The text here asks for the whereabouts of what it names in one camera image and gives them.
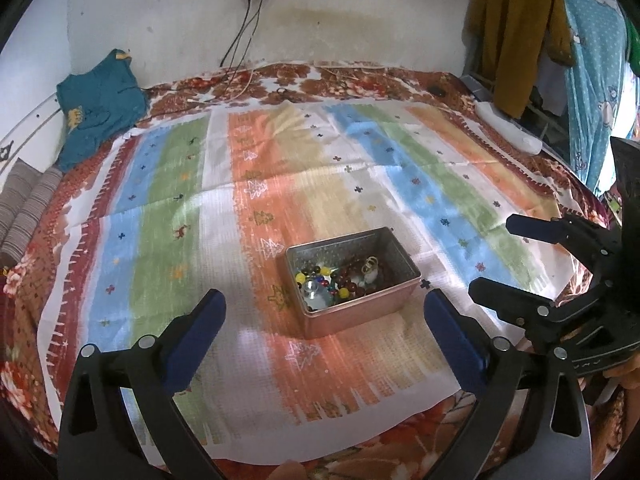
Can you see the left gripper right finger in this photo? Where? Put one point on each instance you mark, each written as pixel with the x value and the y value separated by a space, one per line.
pixel 465 345

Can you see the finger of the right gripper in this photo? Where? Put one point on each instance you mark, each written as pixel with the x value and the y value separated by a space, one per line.
pixel 512 305
pixel 567 231

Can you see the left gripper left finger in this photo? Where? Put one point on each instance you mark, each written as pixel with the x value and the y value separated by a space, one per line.
pixel 186 340

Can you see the metal jewelry tin box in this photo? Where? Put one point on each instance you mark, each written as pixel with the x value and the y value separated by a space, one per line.
pixel 349 280

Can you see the person's right hand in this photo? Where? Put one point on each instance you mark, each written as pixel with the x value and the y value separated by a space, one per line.
pixel 625 375

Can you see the white power strip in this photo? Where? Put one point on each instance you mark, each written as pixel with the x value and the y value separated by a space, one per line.
pixel 513 134

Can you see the blue dotted curtain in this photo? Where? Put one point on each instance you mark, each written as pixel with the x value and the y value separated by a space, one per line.
pixel 601 88

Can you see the striped colourful cloth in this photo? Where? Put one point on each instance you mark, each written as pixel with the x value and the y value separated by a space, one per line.
pixel 219 201

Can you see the striped brown pillow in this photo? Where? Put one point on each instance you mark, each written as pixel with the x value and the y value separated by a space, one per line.
pixel 24 199

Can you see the mustard brown hanging garment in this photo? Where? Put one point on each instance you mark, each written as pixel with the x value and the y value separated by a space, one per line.
pixel 513 34

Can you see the teal shirt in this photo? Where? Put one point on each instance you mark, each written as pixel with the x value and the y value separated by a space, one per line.
pixel 97 105

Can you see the black scissors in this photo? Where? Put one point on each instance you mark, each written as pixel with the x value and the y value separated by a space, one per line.
pixel 283 94

